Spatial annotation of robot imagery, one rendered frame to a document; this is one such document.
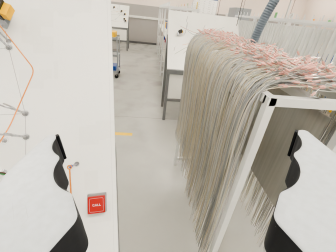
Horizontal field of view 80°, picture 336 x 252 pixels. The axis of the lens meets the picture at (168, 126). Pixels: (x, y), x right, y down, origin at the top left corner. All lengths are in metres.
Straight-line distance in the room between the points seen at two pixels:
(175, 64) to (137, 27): 8.30
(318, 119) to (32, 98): 1.07
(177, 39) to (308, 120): 2.71
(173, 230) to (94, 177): 1.36
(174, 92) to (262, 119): 2.66
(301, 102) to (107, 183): 0.67
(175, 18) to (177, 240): 3.13
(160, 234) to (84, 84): 1.49
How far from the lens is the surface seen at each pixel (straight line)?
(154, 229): 1.96
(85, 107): 0.72
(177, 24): 3.64
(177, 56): 3.33
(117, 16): 9.51
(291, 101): 0.75
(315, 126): 1.06
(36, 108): 0.75
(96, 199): 0.68
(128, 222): 2.00
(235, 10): 7.16
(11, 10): 0.80
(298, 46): 3.87
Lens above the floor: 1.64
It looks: 30 degrees down
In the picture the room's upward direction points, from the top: 7 degrees clockwise
